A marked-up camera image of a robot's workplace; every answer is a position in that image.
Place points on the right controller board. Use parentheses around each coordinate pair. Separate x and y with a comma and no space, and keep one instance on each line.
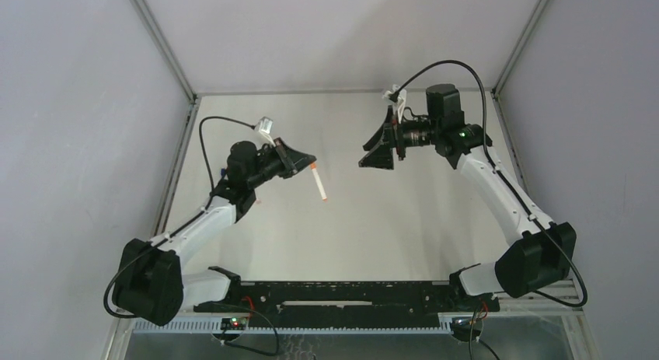
(464,330)

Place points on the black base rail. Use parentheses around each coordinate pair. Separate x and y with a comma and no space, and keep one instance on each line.
(338,305)

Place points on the left controller board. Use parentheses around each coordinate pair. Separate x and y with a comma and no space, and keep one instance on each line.
(234,323)

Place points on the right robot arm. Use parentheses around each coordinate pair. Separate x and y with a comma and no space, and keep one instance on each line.
(539,250)

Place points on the controller board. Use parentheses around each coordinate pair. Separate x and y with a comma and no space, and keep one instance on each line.
(234,323)
(464,330)

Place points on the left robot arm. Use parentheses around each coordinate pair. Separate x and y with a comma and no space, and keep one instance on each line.
(150,282)

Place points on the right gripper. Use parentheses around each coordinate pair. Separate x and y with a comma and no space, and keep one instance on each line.
(398,139)

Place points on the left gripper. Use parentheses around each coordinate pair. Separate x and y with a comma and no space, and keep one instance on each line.
(281,156)

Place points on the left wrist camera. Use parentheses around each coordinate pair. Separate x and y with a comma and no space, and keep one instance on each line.
(263,128)

